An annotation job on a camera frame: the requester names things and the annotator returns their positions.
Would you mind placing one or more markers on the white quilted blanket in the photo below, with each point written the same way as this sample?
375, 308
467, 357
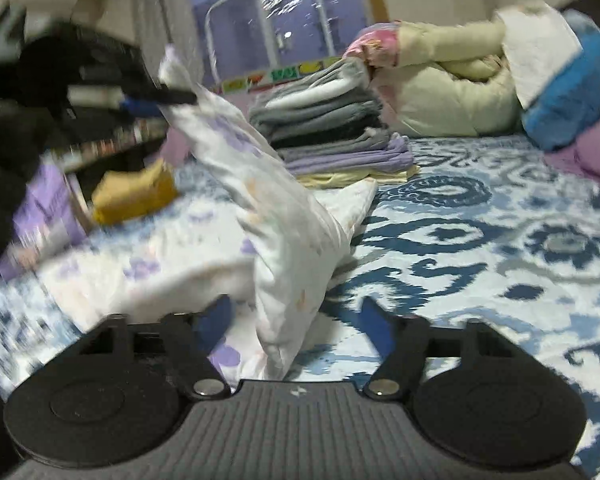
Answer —
540, 45

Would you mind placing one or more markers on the window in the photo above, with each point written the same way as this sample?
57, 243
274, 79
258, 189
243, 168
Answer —
280, 15

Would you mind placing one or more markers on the white floral garment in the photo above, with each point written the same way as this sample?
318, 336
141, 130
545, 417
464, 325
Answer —
270, 220

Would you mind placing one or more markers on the stack of folded clothes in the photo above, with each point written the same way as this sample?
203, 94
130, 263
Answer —
335, 120

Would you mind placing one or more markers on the colourful alphabet foam mat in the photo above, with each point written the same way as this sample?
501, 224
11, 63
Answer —
280, 76

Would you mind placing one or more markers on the cream quilt with pink lining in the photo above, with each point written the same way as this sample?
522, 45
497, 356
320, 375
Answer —
445, 90

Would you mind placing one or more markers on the blue patterned bedsheet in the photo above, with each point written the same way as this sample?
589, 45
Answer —
480, 240

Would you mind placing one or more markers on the yellow cloth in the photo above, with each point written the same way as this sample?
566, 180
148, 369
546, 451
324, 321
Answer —
135, 194

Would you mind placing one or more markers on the grey curtain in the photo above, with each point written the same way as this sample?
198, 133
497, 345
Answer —
145, 15

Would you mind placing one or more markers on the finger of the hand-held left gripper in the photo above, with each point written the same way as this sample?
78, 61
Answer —
172, 96

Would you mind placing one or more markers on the purple printed cloth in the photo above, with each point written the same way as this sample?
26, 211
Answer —
45, 215

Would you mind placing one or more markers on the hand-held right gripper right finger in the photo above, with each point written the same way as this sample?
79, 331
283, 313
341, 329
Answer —
377, 327

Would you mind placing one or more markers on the blue blanket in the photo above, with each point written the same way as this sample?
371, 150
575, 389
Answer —
570, 95

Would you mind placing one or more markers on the purple pillow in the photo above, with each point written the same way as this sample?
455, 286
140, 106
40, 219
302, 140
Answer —
592, 157

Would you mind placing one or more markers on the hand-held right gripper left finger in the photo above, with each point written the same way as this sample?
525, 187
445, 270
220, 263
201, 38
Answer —
215, 327

